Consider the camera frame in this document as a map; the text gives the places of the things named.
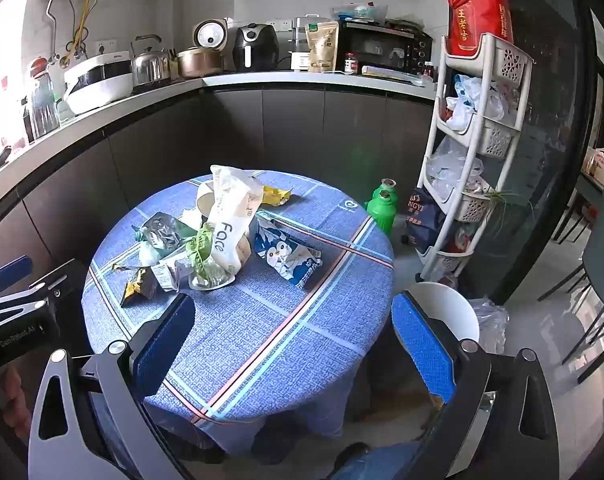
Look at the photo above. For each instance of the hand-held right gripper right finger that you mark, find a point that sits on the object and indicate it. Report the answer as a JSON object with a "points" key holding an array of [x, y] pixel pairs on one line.
{"points": [[421, 345]]}

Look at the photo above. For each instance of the person's jeans leg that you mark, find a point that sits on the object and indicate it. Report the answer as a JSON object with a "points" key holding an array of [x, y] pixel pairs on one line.
{"points": [[376, 465]]}

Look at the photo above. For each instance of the stainless steamer pot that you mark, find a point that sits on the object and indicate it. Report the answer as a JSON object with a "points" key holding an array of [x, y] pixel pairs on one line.
{"points": [[304, 42]]}

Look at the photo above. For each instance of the small dark bottles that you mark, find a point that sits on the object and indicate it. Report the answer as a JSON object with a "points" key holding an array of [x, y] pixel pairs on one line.
{"points": [[428, 71]]}

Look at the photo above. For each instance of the blue penguin snack packet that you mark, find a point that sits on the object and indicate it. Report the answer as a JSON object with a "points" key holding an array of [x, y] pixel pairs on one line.
{"points": [[282, 255]]}

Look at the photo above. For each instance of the glass jar with red lid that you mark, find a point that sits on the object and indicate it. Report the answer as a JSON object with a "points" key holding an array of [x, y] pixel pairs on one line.
{"points": [[44, 100]]}

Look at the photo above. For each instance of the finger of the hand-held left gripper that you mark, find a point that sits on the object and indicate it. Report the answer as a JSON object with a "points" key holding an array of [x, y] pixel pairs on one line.
{"points": [[9, 271]]}

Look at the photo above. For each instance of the stainless steel kettle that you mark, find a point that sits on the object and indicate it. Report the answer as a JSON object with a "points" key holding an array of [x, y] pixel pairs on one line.
{"points": [[149, 65]]}

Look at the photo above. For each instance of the white wrapper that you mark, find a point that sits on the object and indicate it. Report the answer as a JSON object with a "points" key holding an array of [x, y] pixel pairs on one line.
{"points": [[169, 275]]}

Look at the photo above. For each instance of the beige rice cooker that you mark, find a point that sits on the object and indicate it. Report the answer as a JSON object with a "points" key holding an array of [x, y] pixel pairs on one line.
{"points": [[202, 57]]}

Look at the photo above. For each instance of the dark sauce bottle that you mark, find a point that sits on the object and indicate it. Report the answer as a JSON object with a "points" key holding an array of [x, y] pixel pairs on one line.
{"points": [[28, 122]]}

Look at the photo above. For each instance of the white wrap roll box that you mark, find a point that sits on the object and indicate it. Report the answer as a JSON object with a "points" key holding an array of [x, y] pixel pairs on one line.
{"points": [[391, 74]]}

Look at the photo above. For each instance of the plastic wrapped package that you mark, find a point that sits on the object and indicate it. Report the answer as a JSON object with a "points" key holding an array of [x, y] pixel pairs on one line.
{"points": [[359, 12]]}

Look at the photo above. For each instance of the black air fryer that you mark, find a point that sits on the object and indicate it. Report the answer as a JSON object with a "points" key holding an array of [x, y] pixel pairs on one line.
{"points": [[254, 47]]}

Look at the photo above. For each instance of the knife holder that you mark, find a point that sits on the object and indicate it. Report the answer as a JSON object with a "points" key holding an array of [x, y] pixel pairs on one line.
{"points": [[173, 64]]}

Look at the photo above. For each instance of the green sunflower seed packet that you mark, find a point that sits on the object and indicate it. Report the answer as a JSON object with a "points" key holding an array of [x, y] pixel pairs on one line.
{"points": [[159, 235]]}

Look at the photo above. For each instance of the dark base cabinet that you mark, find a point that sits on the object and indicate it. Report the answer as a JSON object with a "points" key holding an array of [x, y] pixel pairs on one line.
{"points": [[292, 130]]}

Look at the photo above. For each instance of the red gift bag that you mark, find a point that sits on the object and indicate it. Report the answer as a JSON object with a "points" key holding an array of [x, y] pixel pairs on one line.
{"points": [[476, 15]]}

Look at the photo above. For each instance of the clear plastic bags bundle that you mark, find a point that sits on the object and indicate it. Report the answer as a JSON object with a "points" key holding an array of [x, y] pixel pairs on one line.
{"points": [[451, 167]]}

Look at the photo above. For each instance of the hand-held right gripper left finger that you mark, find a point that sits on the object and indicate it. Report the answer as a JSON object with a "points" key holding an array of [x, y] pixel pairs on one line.
{"points": [[164, 345]]}

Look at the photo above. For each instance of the green thermos flask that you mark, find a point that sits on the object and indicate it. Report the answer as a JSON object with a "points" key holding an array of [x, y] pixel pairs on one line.
{"points": [[380, 207]]}

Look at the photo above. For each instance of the white storage rack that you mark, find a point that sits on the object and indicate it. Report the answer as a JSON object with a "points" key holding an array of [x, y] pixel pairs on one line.
{"points": [[501, 67]]}

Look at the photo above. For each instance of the green leafy vegetable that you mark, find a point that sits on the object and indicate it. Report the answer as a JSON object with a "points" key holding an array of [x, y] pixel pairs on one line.
{"points": [[199, 252]]}

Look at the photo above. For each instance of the dark blue rice bag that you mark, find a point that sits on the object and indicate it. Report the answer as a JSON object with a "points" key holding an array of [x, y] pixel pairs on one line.
{"points": [[424, 220]]}

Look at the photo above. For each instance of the white multi cooker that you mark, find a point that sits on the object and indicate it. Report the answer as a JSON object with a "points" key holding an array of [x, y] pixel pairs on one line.
{"points": [[99, 80]]}

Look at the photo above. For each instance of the brown kraft paper bag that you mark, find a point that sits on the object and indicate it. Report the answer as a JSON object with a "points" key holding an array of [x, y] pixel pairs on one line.
{"points": [[322, 47]]}

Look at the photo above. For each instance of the spider plant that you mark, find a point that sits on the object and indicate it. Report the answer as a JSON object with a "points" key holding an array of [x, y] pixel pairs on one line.
{"points": [[499, 200]]}

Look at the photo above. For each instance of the black toaster oven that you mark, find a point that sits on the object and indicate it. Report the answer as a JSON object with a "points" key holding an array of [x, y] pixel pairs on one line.
{"points": [[381, 45]]}

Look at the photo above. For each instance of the white squeeze tube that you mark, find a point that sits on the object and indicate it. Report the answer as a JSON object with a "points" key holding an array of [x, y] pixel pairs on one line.
{"points": [[227, 240]]}

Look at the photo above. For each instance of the blue plaid tablecloth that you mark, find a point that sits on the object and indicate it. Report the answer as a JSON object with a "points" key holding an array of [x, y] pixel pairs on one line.
{"points": [[262, 340]]}

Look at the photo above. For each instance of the white trash bin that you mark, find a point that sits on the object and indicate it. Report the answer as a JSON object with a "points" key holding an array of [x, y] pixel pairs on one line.
{"points": [[446, 310]]}

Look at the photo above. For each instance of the white and blue plastic bags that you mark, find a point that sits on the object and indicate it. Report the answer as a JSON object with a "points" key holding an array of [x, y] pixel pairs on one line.
{"points": [[469, 100]]}

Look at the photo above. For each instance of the clear plastic floor bag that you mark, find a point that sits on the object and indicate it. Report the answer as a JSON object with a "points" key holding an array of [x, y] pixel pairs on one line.
{"points": [[491, 325]]}

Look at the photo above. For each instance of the dark yellow snack wrapper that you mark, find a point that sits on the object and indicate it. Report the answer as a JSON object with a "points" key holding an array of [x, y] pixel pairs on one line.
{"points": [[137, 287]]}

